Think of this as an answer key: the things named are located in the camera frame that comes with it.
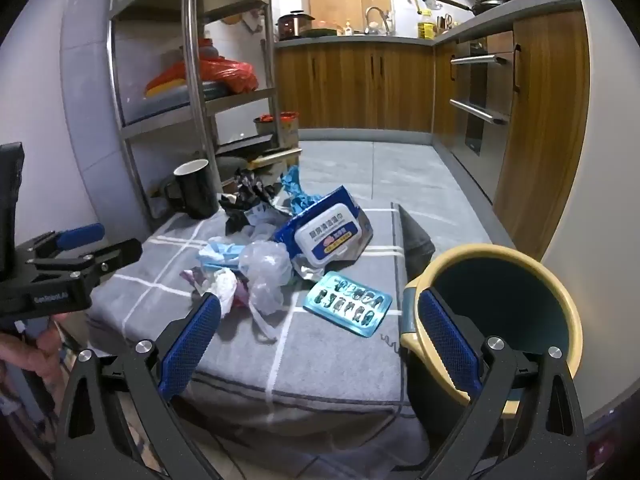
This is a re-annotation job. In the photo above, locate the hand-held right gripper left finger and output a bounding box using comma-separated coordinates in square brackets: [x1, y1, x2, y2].
[52, 291, 223, 480]

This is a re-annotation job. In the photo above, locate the black frying pan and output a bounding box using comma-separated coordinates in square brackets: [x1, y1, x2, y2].
[435, 0, 512, 17]

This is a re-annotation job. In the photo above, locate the person's left hand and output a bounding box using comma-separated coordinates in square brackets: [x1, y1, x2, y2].
[0, 312, 63, 386]

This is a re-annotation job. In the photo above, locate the blue wet wipes pack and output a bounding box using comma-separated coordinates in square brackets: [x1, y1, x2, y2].
[274, 185, 375, 281]

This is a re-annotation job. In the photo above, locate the yellow rimmed teal bin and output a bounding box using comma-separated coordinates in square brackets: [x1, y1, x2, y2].
[399, 244, 584, 480]

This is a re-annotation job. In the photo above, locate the dark rice cooker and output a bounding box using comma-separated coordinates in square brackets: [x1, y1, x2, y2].
[277, 10, 316, 41]

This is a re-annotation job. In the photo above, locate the steel kitchen faucet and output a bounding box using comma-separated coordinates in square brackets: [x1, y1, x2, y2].
[365, 6, 394, 36]

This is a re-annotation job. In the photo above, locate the blue face mask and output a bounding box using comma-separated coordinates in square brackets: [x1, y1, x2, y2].
[197, 240, 251, 268]

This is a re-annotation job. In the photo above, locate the wooden handled tool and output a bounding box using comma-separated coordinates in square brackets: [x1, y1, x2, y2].
[249, 147, 304, 172]

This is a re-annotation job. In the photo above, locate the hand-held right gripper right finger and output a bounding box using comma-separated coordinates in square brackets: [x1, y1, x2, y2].
[417, 287, 588, 480]

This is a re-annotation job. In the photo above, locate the metal shelf rack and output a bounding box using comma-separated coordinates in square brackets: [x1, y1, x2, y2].
[107, 0, 301, 233]

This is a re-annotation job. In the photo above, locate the grey plastic basin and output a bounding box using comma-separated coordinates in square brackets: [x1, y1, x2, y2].
[144, 82, 236, 112]

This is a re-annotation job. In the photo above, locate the blue blister pack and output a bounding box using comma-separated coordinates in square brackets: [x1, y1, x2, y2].
[303, 271, 393, 339]

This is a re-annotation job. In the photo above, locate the blue crumpled wrapper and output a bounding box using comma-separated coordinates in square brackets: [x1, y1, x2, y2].
[280, 166, 332, 216]

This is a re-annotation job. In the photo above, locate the black mug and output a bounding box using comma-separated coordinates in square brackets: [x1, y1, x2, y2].
[164, 159, 221, 220]

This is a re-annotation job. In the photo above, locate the black crumpled wrapper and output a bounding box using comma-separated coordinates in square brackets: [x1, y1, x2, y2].
[220, 169, 281, 236]

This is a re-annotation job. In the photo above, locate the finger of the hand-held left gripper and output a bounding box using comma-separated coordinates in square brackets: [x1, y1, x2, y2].
[15, 223, 106, 262]
[26, 238, 144, 281]

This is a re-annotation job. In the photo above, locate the grey plaid blanket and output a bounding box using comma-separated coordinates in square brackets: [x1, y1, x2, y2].
[85, 202, 437, 421]

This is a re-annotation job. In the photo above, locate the red plastic bag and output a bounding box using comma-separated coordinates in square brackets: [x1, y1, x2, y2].
[147, 55, 260, 96]

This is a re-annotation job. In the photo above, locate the metal pot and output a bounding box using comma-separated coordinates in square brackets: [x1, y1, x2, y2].
[217, 155, 252, 182]

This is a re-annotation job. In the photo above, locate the wooden kitchen cabinet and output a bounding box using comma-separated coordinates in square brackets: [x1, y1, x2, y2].
[274, 10, 591, 261]

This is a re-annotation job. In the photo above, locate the clear plastic bag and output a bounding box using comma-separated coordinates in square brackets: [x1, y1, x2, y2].
[239, 240, 301, 344]

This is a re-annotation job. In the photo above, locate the red stained bucket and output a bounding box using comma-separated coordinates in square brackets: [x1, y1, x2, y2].
[253, 111, 301, 149]

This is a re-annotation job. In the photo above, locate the built-in oven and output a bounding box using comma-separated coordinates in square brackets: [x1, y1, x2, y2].
[447, 37, 512, 157]

